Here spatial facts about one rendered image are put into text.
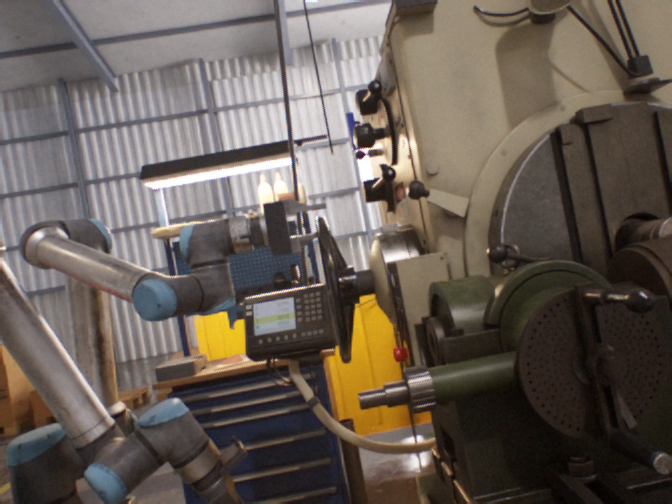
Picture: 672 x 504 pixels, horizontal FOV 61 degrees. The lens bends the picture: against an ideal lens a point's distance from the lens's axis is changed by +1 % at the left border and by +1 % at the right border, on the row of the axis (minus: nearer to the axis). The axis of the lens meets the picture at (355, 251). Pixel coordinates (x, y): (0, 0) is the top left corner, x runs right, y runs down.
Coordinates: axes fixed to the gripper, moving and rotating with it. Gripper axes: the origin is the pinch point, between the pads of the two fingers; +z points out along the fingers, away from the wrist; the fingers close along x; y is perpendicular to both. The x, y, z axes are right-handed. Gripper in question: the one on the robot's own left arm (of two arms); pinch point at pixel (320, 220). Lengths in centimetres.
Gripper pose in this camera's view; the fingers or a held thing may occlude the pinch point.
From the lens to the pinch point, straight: 141.1
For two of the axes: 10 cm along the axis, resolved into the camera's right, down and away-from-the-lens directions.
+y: -1.1, -1.2, 9.9
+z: 9.8, -1.8, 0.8
